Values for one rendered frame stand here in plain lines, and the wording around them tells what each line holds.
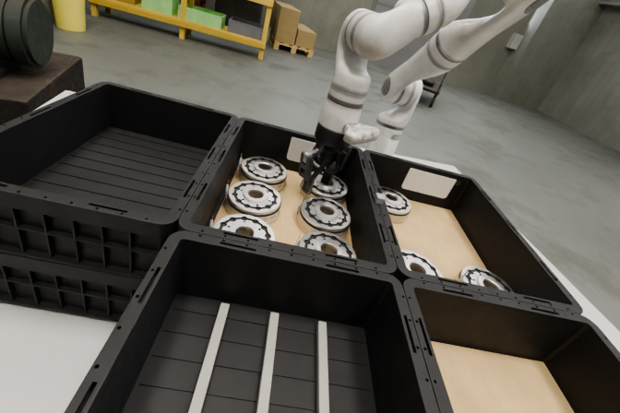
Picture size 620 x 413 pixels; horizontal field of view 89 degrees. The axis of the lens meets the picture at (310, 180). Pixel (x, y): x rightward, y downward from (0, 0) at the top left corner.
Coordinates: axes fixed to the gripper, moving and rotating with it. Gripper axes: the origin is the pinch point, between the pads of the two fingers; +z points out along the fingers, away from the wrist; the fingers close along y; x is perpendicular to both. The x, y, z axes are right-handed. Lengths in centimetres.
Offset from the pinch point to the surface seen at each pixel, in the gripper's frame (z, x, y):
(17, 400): 16, 4, 52
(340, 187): 0.4, 2.9, -5.2
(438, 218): 3.7, 20.6, -25.5
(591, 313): 17, 61, -54
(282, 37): 63, -474, -416
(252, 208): 0.3, 0.5, 17.8
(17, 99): 59, -189, 28
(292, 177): 3.6, -8.1, -0.9
